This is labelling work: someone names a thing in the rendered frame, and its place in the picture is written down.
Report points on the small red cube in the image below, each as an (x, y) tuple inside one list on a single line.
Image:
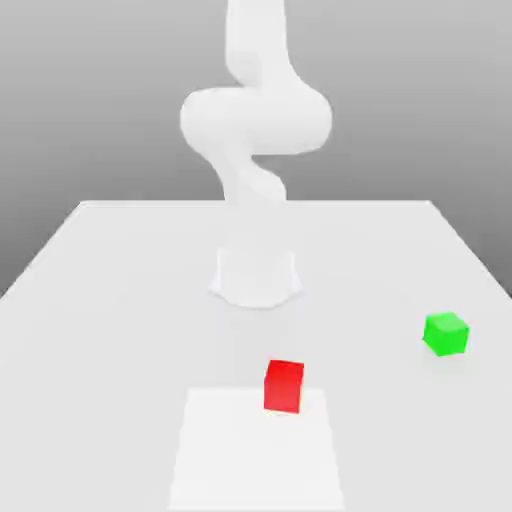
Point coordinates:
[(283, 387)]

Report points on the small green cube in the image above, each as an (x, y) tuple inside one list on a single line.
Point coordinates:
[(445, 335)]

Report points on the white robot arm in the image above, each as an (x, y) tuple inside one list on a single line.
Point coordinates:
[(256, 120)]

